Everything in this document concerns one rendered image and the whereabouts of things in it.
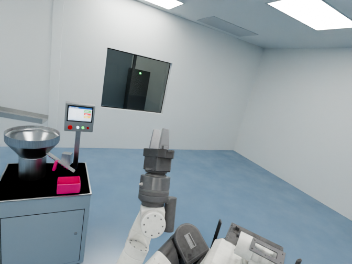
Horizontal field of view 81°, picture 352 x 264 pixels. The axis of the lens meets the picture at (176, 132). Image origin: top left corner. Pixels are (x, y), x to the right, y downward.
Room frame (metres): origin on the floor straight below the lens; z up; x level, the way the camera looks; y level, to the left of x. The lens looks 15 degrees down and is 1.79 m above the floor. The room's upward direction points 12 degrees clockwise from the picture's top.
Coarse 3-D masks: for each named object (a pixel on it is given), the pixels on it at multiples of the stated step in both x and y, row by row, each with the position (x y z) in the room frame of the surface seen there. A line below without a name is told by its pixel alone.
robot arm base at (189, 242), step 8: (184, 224) 0.62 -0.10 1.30; (192, 224) 0.63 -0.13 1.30; (176, 232) 0.59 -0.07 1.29; (184, 232) 0.60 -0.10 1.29; (192, 232) 0.60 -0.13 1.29; (176, 240) 0.57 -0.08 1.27; (184, 240) 0.57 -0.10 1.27; (192, 240) 0.58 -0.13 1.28; (200, 240) 0.59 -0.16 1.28; (184, 248) 0.56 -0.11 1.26; (192, 248) 0.56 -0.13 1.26; (200, 248) 0.57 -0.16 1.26; (208, 248) 0.57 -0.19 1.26; (184, 256) 0.54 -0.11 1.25; (192, 256) 0.54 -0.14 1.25; (200, 256) 0.55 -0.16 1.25
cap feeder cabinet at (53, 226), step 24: (48, 168) 1.65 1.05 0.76; (0, 192) 1.22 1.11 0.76; (24, 192) 1.27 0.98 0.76; (48, 192) 1.33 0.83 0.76; (0, 216) 1.14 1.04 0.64; (24, 216) 1.21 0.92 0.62; (48, 216) 1.28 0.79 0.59; (72, 216) 1.36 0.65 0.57; (0, 240) 1.14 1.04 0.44; (24, 240) 1.21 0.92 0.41; (48, 240) 1.28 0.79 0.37; (72, 240) 1.37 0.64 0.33
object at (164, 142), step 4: (164, 128) 0.58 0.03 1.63; (164, 132) 0.58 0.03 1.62; (168, 132) 0.59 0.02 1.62; (160, 136) 0.57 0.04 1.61; (164, 136) 0.58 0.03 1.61; (168, 136) 0.58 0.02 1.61; (160, 140) 0.57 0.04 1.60; (164, 140) 0.57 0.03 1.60; (168, 140) 0.58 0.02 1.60; (160, 144) 0.56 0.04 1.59; (164, 144) 0.57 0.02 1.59; (168, 144) 0.58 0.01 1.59; (160, 148) 0.56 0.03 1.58; (164, 148) 0.56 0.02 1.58; (168, 148) 0.57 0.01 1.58
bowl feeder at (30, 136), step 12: (12, 132) 1.47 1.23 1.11; (24, 132) 1.59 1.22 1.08; (36, 132) 1.64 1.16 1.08; (48, 132) 1.67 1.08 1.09; (12, 144) 1.32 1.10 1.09; (24, 144) 1.32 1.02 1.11; (36, 144) 1.36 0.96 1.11; (48, 144) 1.42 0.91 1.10; (24, 156) 1.38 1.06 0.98; (36, 156) 1.42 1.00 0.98; (24, 168) 1.40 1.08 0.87; (36, 168) 1.43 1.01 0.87; (72, 168) 1.55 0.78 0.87; (24, 180) 1.40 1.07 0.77; (36, 180) 1.44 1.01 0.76
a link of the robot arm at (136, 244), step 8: (136, 224) 0.52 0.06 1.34; (136, 232) 0.51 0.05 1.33; (128, 240) 0.47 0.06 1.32; (136, 240) 0.49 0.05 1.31; (144, 240) 0.50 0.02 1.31; (128, 248) 0.45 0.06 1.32; (136, 248) 0.45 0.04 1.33; (144, 248) 0.47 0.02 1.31; (136, 256) 0.44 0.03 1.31; (144, 256) 0.45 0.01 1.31
